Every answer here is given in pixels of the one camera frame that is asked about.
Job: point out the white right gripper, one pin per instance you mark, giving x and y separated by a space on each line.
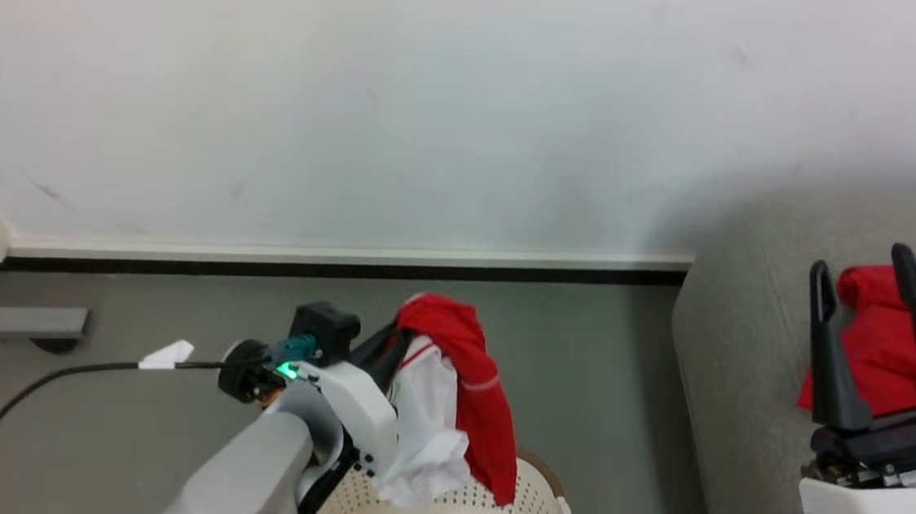
886 479

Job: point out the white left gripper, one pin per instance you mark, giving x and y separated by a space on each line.
360 413

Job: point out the red and white garment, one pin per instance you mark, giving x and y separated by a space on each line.
880 347

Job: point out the white and red shirt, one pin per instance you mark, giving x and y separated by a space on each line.
446 403

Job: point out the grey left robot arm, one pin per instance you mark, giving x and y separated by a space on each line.
244 481

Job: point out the grey fabric sofa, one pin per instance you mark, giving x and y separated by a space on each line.
735 377

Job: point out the black furniture foot pad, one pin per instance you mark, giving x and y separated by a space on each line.
55 345

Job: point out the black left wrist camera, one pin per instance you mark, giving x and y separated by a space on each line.
327 330

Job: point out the teal camera connector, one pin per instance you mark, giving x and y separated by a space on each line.
298 349

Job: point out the grey metal furniture frame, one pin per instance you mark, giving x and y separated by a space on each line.
28 320

